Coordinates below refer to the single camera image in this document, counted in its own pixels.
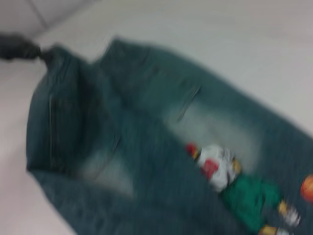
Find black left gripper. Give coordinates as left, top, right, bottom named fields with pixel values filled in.
left=0, top=34, right=58, bottom=65

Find blue denim cartoon-print shorts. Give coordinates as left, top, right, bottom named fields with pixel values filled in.
left=25, top=36, right=313, bottom=235

